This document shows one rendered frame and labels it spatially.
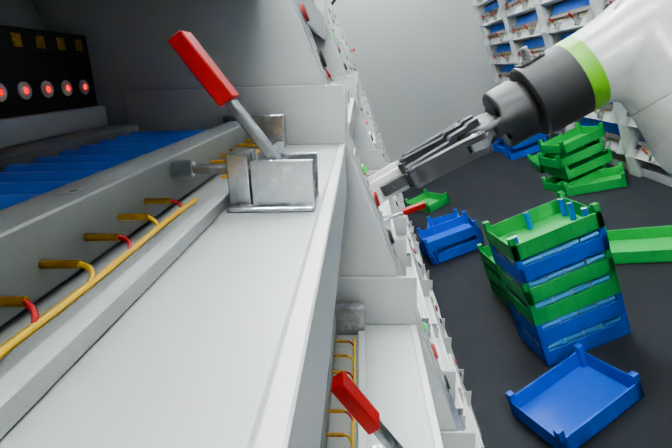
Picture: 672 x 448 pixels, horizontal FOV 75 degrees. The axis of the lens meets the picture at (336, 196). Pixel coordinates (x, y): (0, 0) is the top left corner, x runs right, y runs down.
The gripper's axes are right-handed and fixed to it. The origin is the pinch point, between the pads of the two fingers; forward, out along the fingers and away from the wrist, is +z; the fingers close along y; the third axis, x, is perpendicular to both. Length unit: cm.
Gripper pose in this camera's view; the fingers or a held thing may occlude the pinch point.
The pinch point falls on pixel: (380, 186)
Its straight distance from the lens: 57.9
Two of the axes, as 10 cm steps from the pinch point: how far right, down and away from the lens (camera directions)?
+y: -0.8, 2.8, -9.6
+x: 5.2, 8.3, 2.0
